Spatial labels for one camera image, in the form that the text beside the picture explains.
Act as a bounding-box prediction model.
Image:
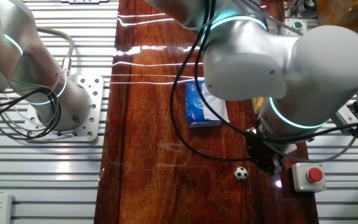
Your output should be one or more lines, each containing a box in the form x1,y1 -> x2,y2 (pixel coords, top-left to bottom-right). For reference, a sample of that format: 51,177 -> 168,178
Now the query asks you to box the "grey box with green button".
283,17 -> 308,35

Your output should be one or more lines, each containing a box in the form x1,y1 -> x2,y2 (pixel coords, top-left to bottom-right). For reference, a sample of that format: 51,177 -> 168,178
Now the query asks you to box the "brown cardboard box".
316,0 -> 358,34

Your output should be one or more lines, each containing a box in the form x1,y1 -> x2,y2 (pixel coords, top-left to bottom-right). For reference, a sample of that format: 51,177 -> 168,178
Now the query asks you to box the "black base cable bundle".
0,86 -> 62,141

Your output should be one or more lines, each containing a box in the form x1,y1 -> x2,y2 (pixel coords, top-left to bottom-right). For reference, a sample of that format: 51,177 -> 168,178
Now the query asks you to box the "small black white soccer ball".
234,167 -> 249,181

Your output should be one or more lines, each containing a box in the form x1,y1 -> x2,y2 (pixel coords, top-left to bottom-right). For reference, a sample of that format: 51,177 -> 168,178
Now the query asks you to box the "grey cable with metal connector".
37,27 -> 75,77

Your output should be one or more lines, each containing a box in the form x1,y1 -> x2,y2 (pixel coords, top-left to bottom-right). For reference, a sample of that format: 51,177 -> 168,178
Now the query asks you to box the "grey box with red button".
291,162 -> 328,193

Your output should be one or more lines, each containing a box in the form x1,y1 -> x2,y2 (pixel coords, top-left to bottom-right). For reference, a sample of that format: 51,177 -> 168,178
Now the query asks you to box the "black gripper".
245,127 -> 285,177

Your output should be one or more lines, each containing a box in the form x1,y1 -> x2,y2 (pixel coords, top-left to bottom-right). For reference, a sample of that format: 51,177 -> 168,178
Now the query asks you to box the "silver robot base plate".
23,74 -> 104,142

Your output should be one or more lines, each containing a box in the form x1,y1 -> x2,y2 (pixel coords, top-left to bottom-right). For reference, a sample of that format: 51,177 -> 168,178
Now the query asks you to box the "blue tissue pack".
185,80 -> 231,128

